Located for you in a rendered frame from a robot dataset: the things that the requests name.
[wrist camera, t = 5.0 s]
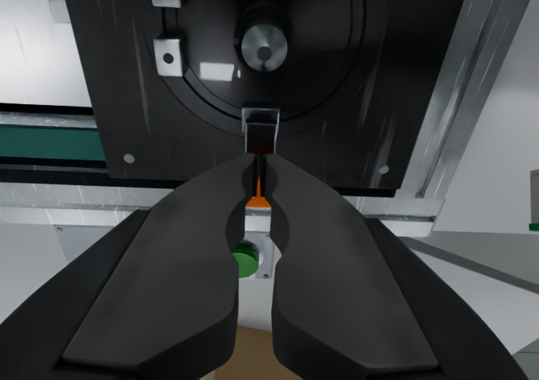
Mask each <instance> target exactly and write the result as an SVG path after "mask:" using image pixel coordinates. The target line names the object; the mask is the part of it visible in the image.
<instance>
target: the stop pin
mask: <svg viewBox="0 0 539 380"><path fill-rule="evenodd" d="M48 2H49V5H50V8H51V13H52V16H53V19H54V22H56V23H66V24H71V22H70V19H69V15H68V12H67V6H66V3H65V0H48Z"/></svg>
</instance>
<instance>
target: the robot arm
mask: <svg viewBox="0 0 539 380"><path fill-rule="evenodd" d="M259 169H260V191H261V196H262V197H265V200H266V201H267V202H268V203H269V205H270V206H271V218H270V230H269V237H270V239H271V240H272V242H273V243H275V245H276V246H277V247H278V249H279V251H280V253H281V255H282V257H281V258H280V259H279V260H278V262H277V264H276V266H275V274H274V291H273V300H272V308H271V321H272V336H273V349H274V355H275V357H276V359H277V360H278V361H279V362H280V363H281V364H282V365H283V366H284V367H285V368H287V369H288V370H290V371H292V372H293V373H295V374H296V375H297V376H299V377H300V378H302V379H304V380H529V379H528V377H527V376H526V375H525V373H524V371H523V370H522V369H521V368H520V366H519V365H518V363H517V362H516V360H515V359H514V358H513V356H512V355H511V354H510V353H509V351H508V350H507V349H506V347H505V346H504V345H503V343H502V342H501V341H500V339H499V338H498V337H497V336H496V335H495V334H494V333H493V331H492V330H491V329H490V328H489V327H488V325H487V324H486V323H485V322H484V321H483V320H482V319H481V317H480V316H479V315H478V314H477V313H476V312H475V311H474V310H473V309H472V308H471V306H470V305H469V304H468V303H467V302H466V301H465V300H464V299H463V298H462V297H461V296H460V295H459V294H457V293H456V292H455V291H454V290H453V289H452V288H451V287H450V286H449V285H448V284H447V283H446V282H445V281H444V280H442V279H441V278H440V277H439V276H438V275H437V274H436V273H435V272H434V271H433V270H432V269H431V268H430V267H429V266H427V265H426V264H425V263H424V262H423V261H422V260H421V259H420V258H419V257H418V256H417V255H416V254H415V253H413V252H412V251H411V250H410V249H409V248H408V247H407V246H406V245H405V244H404V243H403V242H402V241H401V240H400V239H399V238H398V237H397V236H396V235H395V234H394V233H393V232H392V231H391V230H390V229H389V228H388V227H386V226H385V225H384V224H383V223H382V222H381V221H380V220H379V219H378V218H366V217H365V216H364V215H363V214H362V213H361V212H360V211H359V210H358V209H357V208H355V207H354V206H353V205H352V204H351V203H350V202H349V201H348V200H346V199H345V198H344V197H343V196H341V195H340V194H339V193H338V192H336V191H335V190H334V189H333V188H331V187H330V186H328V185H327V184H325V183H323V182H322V181H321V180H319V179H317V178H315V177H314V176H312V175H311V174H309V173H307V172H305V171H303V170H302V169H301V168H299V167H297V166H295V165H294V164H292V163H291V162H289V161H287V160H285V159H283V158H282V157H280V156H279V155H276V154H267V155H264V156H256V155H254V154H252V153H243V154H240V155H239V156H236V157H234V158H232V159H231V160H228V161H226V162H224V163H223V164H220V165H218V166H216V167H215V168H212V169H210V170H208V171H207V172H204V173H202V174H200V175H199V176H196V177H194V178H192V179H191V180H189V181H187V182H185V183H184V184H182V185H181V186H179V187H178V188H176V189H175V190H173V191H172V192H170V193H169V194H168V195H167V196H165V197H164V198H162V199H161V200H160V201H158V202H157V203H156V204H155V205H153V206H152V207H151V208H150V209H149V210H139V209H137V210H135V211H134V212H133V213H132V214H130V215H129V216H128V217H126V218H125V219H124V220H123V221H121V222H120V223H119V224H118V225H116V226H115V227H114V228H113V229H112V230H111V231H109V232H108V233H107V234H105V235H104V236H103V237H101V238H100V239H99V240H98V241H96V242H95V243H94V244H93V245H92V246H91V247H89V248H88V249H87V250H86V251H84V252H83V253H82V254H80V255H79V256H78V257H76V258H75V259H74V260H73V261H72V262H71V263H70V264H68V265H67V266H66V267H64V268H63V269H62V270H60V271H59V272H58V273H56V274H55V275H54V276H53V277H52V278H51V279H50V280H49V281H47V282H46V283H45V284H43V285H42V286H41V287H40V288H38V289H37V290H36V291H35V292H34V293H32V294H31V295H30V296H29V297H28V298H27V299H26V300H25V301H24V302H23V303H22V304H21V305H20V306H19V307H18V308H17V309H16V310H15V311H13V312H12V313H11V314H10V315H9V316H8V317H7V318H6V319H5V320H4V321H3V322H2V323H1V324H0V380H199V379H200V378H202V377H204V376H205V375H206V374H209V373H210V372H212V371H214V370H215V369H217V368H218V367H220V366H222V365H224V364H225V363H226V362H227V361H228V360H229V359H230V358H231V356H232V354H233V351H234V346H235V340H236V332H237V319H238V312H239V265H238V263H237V260H236V258H235V257H234V256H233V254H232V252H233V250H234V249H235V248H236V246H237V245H238V244H239V243H240V242H241V241H242V240H243V238H244V237H245V206H246V204H247V203H248V202H249V201H250V200H251V199H252V196H257V182H258V174H259Z"/></svg>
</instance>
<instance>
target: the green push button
mask: <svg viewBox="0 0 539 380"><path fill-rule="evenodd" d="M232 254H233V256H234V257H235V258H236V260H237V263H238V265H239V278H244V277H249V276H251V275H253V274H254V273H256V272H257V270H258V267H259V255H258V253H257V251H256V250H255V249H254V248H252V247H251V246H249V245H244V244H238V245H237V246H236V248H235V249H234V250H233V252H232Z"/></svg>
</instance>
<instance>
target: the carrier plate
mask: <svg viewBox="0 0 539 380"><path fill-rule="evenodd" d="M463 2H464V0H388V16H387V28H386V33H385V37H384V40H383V45H382V48H381V51H380V53H379V57H378V59H377V61H376V64H375V66H374V68H373V70H372V72H371V74H370V75H369V77H368V79H367V81H366V82H365V83H364V85H363V86H362V88H361V89H360V91H359V92H358V94H357V95H356V96H355V97H354V98H353V99H352V100H351V101H350V102H349V103H348V104H347V105H346V106H345V107H344V108H343V109H342V110H341V111H340V112H339V113H338V114H337V115H335V116H334V117H332V118H331V119H329V120H327V121H326V122H325V123H323V124H321V125H319V126H318V127H315V128H313V129H311V130H309V131H306V132H303V133H302V134H299V135H293V136H291V137H286V138H281V139H277V143H276V153H275V154H276V155H279V156H280V157H282V158H283V159H285V160H287V161H289V162H291V163H292V164H294V165H295V166H297V167H299V168H301V169H302V170H303V171H305V172H307V173H309V174H311V175H312V176H314V177H315V178H317V179H319V180H321V181H322V182H323V183H325V184H327V185H328V186H330V187H344V188H384V189H401V186H402V183H403V179H404V177H405V174H406V171H407V167H408V165H409V162H410V159H411V155H412V153H413V150H414V147H415V143H416V140H417V138H418V136H419V132H420V129H421V127H422V124H423V121H424V117H425V115H426V112H427V109H428V105H429V103H430V100H431V97H432V93H433V91H434V88H435V85H436V81H437V79H438V76H439V73H440V69H441V67H442V64H443V61H444V58H445V55H446V53H447V50H448V46H449V43H450V41H451V38H452V34H453V31H454V29H455V26H456V22H457V19H458V17H459V14H460V10H461V7H462V5H463ZM65 3H66V6H67V12H68V15H69V19H70V22H71V28H72V30H73V34H74V37H75V43H76V46H77V50H78V53H79V59H80V62H81V66H82V69H83V75H84V78H85V82H86V85H87V91H88V94H89V98H90V101H91V107H92V110H93V114H94V117H95V123H96V127H97V130H98V133H99V139H100V143H101V145H102V149H103V154H104V158H105V161H106V165H107V170H108V174H109V176H110V177H111V178H127V179H147V180H186V181H189V180H191V179H192V178H194V177H196V176H199V175H200V174H202V173H204V172H207V171H208V170H210V169H212V168H215V167H216V166H218V165H220V164H223V163H224V162H226V161H228V160H231V159H232V158H234V157H236V156H239V155H240V154H243V153H245V138H244V137H240V136H236V135H231V134H229V133H226V132H223V131H220V130H218V129H216V128H215V127H212V126H210V125H208V124H207V123H205V122H203V121H202V120H200V119H198V118H197V117H196V116H195V115H193V114H192V113H191V112H190V111H188V110H187V109H186V108H185V107H184V106H183V105H182V104H181V103H180V102H179V101H178V100H177V99H176V98H175V97H174V95H173V94H172V93H171V92H170V90H169V89H168V88H167V87H166V85H165V84H164V82H163V81H162V79H161V77H160V76H159V75H158V73H157V71H156V68H155V66H154V64H153V62H152V60H151V57H150V55H149V53H148V49H147V47H146V43H145V40H144V35H143V31H142V26H141V21H140V0H65Z"/></svg>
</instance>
